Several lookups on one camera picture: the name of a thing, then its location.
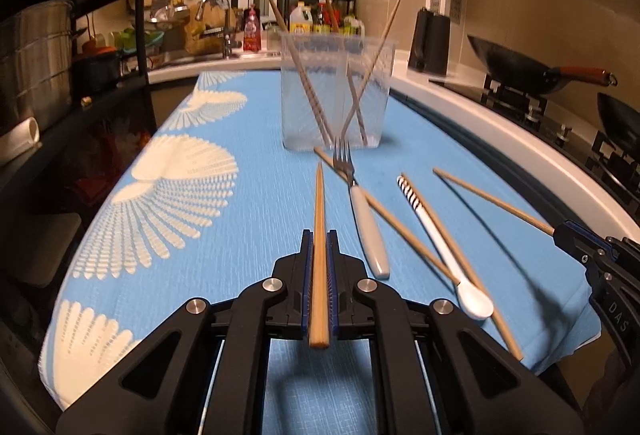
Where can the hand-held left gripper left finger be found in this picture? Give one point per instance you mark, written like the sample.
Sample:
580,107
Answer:
305,275

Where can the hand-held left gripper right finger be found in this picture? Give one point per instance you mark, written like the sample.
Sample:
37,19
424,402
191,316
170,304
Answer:
332,275

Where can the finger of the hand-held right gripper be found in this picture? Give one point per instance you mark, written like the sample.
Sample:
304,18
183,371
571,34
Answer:
582,247
625,249

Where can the wooden chopstick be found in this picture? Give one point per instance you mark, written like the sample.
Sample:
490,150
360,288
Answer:
279,22
318,215
405,232
495,202
387,27
507,337

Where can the clear plastic utensil holder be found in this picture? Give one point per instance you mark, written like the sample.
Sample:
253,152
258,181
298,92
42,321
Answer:
327,90

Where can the black burner grate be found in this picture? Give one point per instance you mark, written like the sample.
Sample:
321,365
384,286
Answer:
525,107
615,165

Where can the black glass gas stove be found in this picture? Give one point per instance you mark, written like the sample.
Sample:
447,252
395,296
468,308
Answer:
582,150

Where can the blue patterned tablecloth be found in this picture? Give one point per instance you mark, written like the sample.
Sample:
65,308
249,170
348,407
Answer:
225,215

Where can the metal stove knob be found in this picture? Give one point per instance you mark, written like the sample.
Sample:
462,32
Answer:
565,133

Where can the glass jar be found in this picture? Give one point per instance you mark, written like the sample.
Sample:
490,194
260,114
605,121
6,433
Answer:
274,37

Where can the pink dish soap bottle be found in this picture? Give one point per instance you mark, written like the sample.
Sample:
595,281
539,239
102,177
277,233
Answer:
251,32

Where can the green oil bottle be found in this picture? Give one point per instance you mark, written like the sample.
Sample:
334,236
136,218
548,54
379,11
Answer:
352,26

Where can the black electric kettle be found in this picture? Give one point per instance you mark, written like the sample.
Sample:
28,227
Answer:
430,45

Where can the metal kitchen faucet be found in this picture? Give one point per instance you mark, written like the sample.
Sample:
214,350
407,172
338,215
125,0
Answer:
227,35

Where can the white oil jug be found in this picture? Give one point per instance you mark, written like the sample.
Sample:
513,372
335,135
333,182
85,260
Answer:
300,22

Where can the dark soy sauce bottle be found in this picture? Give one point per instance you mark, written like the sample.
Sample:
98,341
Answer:
320,19

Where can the brown paper bag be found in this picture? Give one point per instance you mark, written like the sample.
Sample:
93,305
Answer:
200,35

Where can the small brass knob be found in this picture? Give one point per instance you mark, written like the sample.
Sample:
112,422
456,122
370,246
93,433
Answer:
86,103

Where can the black pot red lid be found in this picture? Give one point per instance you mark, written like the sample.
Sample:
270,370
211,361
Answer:
97,72

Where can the green plastic basin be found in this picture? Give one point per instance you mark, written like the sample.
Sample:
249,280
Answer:
132,40

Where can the white roll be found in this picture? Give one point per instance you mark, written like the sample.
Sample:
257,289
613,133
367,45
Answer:
20,137

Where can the stainless steel stockpot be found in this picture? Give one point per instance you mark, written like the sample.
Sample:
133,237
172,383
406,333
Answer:
35,65

